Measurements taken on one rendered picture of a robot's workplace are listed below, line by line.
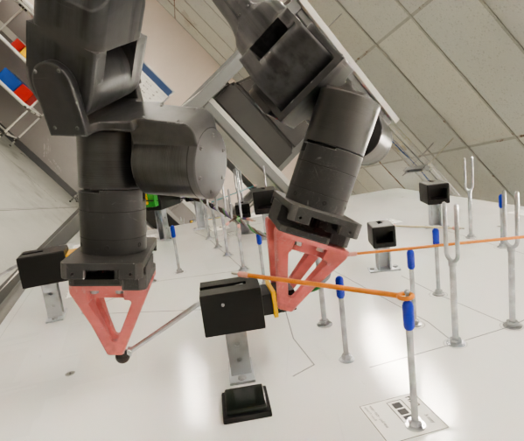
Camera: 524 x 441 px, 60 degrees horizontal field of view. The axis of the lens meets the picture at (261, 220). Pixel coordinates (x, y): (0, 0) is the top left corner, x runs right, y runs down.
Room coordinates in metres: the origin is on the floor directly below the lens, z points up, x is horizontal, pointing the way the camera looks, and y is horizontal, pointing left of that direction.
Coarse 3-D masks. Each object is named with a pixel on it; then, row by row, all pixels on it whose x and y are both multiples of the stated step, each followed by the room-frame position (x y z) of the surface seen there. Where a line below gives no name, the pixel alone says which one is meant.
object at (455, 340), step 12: (444, 204) 0.42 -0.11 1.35; (456, 204) 0.40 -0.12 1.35; (444, 216) 0.42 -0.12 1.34; (456, 216) 0.40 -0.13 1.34; (444, 228) 0.42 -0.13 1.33; (456, 228) 0.41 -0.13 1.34; (444, 240) 0.43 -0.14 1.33; (456, 240) 0.41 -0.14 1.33; (444, 252) 0.43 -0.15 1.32; (456, 252) 0.41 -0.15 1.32; (456, 264) 0.42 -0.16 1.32; (456, 276) 0.43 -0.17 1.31; (456, 288) 0.43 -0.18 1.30; (456, 300) 0.43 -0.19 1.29; (456, 312) 0.43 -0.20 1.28; (456, 324) 0.44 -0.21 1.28; (456, 336) 0.44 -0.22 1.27
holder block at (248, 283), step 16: (208, 288) 0.44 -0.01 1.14; (224, 288) 0.43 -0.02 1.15; (240, 288) 0.42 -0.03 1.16; (256, 288) 0.42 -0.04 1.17; (208, 304) 0.42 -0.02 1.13; (240, 304) 0.42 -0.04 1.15; (256, 304) 0.42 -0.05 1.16; (208, 320) 0.42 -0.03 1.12; (224, 320) 0.42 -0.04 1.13; (240, 320) 0.42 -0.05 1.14; (256, 320) 0.42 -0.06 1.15; (208, 336) 0.42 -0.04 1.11
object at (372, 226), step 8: (368, 224) 0.68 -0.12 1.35; (376, 224) 0.67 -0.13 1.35; (384, 224) 0.66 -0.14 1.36; (392, 224) 0.65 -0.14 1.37; (368, 232) 0.68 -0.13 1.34; (376, 232) 0.65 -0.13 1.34; (384, 232) 0.67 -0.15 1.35; (392, 232) 0.65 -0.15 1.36; (368, 240) 0.69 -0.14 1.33; (376, 240) 0.67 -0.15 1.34; (384, 240) 0.67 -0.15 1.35; (392, 240) 0.66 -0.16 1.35; (376, 248) 0.67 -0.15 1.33; (384, 248) 0.69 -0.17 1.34; (376, 256) 0.68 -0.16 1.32; (384, 256) 0.69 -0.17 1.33; (376, 264) 0.69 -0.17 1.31; (384, 264) 0.69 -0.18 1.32; (376, 272) 0.68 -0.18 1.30
